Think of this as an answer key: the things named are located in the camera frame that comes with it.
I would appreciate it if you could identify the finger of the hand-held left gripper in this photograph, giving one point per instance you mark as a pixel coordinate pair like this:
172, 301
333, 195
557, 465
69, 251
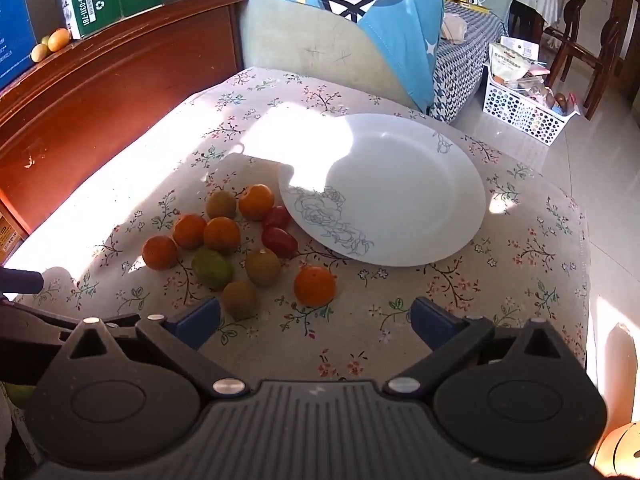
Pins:
30, 321
22, 281

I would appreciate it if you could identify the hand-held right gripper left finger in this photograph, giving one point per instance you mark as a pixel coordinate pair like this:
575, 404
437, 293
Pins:
200, 317

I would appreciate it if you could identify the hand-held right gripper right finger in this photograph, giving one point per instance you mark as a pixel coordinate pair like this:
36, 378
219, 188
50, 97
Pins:
430, 322

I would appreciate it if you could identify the olive green citrus fruit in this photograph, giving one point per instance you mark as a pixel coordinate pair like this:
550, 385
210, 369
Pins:
221, 203
262, 267
240, 300

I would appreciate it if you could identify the bright green citrus fruit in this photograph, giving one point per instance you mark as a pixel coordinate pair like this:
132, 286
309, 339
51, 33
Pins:
212, 268

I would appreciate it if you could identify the red cherry tomato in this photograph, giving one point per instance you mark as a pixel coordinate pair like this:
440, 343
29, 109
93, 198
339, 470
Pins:
279, 241
276, 216

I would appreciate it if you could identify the white floral plate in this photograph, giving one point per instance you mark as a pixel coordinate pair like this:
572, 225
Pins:
390, 190

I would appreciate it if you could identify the orange carton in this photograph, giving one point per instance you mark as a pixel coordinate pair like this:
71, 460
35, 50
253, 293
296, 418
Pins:
10, 235

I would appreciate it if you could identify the floral tablecloth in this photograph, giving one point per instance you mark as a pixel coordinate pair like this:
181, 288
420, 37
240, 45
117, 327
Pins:
500, 270

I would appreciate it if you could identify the red-brown wooden cabinet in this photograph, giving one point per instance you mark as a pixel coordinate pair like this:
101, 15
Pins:
110, 95

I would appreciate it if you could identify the white perforated basket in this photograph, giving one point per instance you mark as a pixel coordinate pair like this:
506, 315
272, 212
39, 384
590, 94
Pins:
525, 115

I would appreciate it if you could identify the orange round object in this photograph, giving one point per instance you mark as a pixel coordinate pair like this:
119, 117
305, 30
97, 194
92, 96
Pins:
620, 452

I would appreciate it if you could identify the blue houndstooth sofa cover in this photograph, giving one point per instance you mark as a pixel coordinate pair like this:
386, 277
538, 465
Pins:
465, 70

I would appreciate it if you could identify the brown egg-shaped item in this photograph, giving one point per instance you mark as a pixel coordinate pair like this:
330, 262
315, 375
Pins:
560, 102

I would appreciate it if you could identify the blue cardboard box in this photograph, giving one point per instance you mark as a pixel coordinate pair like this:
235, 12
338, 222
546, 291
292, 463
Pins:
14, 20

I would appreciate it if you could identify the green white snack packet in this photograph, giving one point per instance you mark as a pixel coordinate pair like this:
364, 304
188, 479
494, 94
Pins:
505, 62

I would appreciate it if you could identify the white printed packet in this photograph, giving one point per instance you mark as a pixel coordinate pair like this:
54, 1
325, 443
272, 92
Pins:
525, 47

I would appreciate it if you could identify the cream cloth bag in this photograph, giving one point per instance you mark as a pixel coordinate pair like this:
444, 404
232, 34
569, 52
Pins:
454, 28

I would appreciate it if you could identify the blue printed cushion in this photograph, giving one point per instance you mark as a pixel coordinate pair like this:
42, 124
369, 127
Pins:
400, 25

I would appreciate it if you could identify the dark wooden chair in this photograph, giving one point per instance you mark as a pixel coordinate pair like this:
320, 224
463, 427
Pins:
600, 60

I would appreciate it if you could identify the yellow black bar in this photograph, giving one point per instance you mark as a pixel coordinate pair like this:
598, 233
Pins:
470, 2

